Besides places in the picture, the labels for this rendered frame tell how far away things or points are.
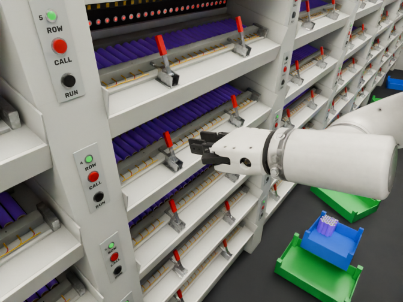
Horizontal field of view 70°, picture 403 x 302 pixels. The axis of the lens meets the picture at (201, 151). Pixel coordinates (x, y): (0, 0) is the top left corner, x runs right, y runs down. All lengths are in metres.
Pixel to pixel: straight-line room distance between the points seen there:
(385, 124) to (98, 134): 0.42
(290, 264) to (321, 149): 1.09
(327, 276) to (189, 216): 0.82
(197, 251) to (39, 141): 0.69
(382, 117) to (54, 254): 0.55
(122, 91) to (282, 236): 1.22
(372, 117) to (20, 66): 0.47
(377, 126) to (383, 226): 1.36
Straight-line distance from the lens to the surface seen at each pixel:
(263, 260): 1.46
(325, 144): 0.42
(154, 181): 0.64
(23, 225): 0.57
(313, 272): 1.48
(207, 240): 1.03
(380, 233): 1.78
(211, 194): 0.90
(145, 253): 0.76
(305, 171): 0.43
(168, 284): 0.95
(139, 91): 0.54
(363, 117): 0.50
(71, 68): 0.42
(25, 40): 0.40
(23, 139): 0.45
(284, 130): 0.46
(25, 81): 0.41
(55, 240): 0.57
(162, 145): 0.69
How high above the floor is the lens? 1.16
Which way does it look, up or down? 33 degrees down
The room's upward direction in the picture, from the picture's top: straight up
